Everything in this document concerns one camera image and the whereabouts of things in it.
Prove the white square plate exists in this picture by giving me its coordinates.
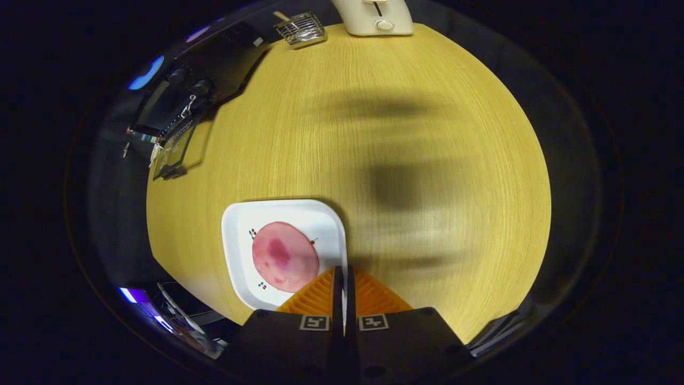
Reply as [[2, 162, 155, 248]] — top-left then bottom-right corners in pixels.
[[221, 199, 349, 312]]

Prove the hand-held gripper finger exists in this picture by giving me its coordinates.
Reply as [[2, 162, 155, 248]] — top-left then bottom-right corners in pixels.
[[345, 266, 473, 385], [235, 266, 345, 385]]

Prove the black toaster oven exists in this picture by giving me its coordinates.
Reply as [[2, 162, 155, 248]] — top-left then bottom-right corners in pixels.
[[127, 21, 268, 181]]

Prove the white pop-up toaster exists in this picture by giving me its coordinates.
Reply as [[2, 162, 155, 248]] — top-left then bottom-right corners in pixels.
[[331, 0, 415, 37]]

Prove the round pink ham slice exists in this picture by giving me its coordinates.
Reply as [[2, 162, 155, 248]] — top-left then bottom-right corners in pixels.
[[251, 221, 320, 294]]

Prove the metal mesh holder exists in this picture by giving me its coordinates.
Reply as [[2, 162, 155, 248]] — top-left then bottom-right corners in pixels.
[[273, 11, 328, 50]]

